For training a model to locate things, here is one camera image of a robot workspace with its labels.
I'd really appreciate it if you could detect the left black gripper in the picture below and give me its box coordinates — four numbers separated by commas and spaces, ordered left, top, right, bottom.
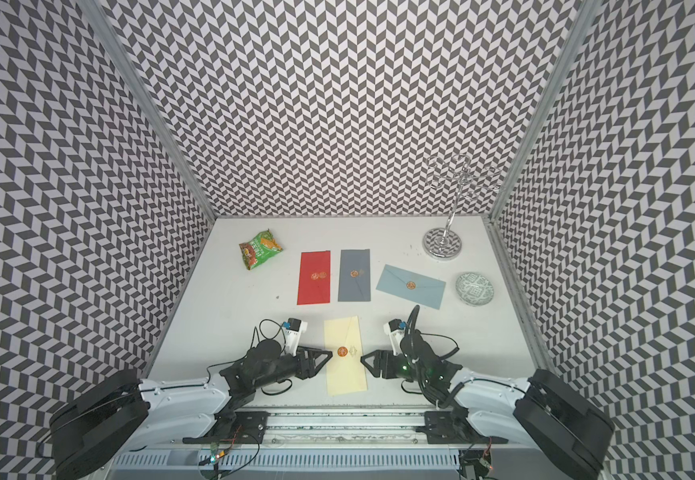
256, 345, 335, 390

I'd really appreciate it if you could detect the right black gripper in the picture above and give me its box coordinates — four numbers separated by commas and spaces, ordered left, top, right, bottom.
360, 351, 429, 384

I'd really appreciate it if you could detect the cream yellow envelope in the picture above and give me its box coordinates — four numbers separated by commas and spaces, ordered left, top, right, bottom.
324, 316, 367, 397

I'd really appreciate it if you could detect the red envelope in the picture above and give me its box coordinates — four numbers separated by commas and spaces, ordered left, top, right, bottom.
297, 251, 331, 305

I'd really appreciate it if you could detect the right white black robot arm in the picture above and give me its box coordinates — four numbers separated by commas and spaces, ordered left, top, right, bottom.
361, 330, 615, 479

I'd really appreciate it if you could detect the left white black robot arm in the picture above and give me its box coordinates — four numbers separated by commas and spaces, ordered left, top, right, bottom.
49, 340, 333, 479

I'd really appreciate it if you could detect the light blue envelope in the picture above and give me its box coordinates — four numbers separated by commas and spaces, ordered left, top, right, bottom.
377, 265, 447, 309

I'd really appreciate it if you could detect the dark grey envelope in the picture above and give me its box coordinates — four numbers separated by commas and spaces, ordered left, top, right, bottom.
338, 249, 371, 302

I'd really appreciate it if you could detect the green patterned ceramic dish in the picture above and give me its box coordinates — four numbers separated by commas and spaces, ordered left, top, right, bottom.
455, 272, 495, 306

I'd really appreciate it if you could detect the green snack bag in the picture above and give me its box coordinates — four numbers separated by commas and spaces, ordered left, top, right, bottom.
239, 230, 284, 270

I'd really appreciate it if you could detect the chrome jewellery stand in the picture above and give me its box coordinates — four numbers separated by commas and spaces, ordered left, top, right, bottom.
423, 154, 501, 261

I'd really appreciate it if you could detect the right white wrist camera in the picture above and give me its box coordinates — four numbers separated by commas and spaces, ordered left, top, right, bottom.
383, 319, 411, 356

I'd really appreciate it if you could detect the aluminium front rail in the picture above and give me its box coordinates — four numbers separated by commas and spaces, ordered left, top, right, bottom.
98, 405, 597, 451

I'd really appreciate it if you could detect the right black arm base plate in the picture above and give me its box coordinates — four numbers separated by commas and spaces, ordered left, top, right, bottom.
415, 410, 509, 445

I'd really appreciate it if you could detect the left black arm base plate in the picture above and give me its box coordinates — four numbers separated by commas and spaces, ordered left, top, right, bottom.
182, 410, 270, 445

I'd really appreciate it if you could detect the left circuit board with wires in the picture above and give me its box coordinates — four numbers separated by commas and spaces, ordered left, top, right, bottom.
198, 444, 262, 480

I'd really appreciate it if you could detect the circuit board with wires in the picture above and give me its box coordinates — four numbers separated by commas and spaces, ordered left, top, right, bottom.
457, 444, 493, 480
198, 444, 262, 480

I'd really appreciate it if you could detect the right circuit board with wires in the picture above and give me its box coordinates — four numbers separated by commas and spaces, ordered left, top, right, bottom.
457, 444, 493, 480

